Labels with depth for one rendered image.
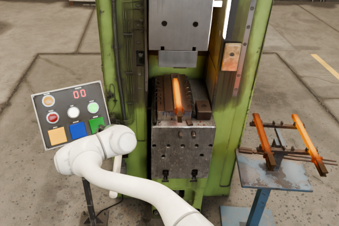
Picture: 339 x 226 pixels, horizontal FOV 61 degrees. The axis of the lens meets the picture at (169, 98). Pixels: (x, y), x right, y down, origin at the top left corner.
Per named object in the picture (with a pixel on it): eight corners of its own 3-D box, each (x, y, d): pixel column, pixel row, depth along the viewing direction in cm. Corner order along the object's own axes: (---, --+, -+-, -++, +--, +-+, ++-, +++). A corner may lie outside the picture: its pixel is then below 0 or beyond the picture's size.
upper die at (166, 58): (195, 67, 153) (198, 51, 147) (158, 67, 151) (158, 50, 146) (188, 36, 187) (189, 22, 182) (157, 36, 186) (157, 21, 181)
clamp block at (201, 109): (211, 120, 173) (212, 111, 170) (196, 120, 173) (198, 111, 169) (207, 108, 183) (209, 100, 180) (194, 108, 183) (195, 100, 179)
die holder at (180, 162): (208, 178, 194) (216, 126, 169) (151, 178, 192) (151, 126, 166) (197, 124, 240) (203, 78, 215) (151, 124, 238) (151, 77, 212)
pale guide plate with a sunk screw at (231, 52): (236, 71, 169) (241, 44, 159) (221, 71, 168) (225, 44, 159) (235, 69, 171) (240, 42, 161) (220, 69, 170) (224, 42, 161)
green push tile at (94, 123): (106, 129, 153) (103, 116, 152) (92, 134, 150) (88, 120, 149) (105, 129, 155) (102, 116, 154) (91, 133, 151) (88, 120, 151)
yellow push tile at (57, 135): (67, 141, 145) (63, 126, 144) (51, 145, 142) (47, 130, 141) (67, 140, 146) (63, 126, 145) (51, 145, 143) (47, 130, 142)
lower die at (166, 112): (190, 120, 173) (191, 108, 168) (157, 120, 171) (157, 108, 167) (184, 83, 207) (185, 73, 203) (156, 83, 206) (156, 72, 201)
